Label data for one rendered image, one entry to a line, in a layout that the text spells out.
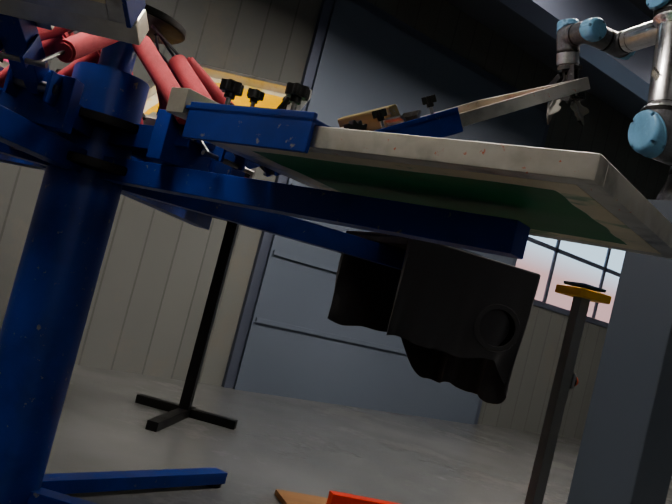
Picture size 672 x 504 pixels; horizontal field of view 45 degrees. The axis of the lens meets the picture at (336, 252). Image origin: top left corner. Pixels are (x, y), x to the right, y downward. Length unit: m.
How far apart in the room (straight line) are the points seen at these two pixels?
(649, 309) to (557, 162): 1.22
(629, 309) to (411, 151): 1.23
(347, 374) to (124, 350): 1.70
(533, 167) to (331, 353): 4.61
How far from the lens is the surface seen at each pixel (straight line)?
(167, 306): 4.98
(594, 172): 1.12
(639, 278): 2.35
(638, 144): 2.35
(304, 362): 5.56
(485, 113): 2.37
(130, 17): 1.56
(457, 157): 1.20
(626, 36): 2.85
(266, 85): 3.52
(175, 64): 2.17
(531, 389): 7.50
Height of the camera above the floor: 0.72
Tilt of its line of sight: 3 degrees up
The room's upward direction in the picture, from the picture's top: 14 degrees clockwise
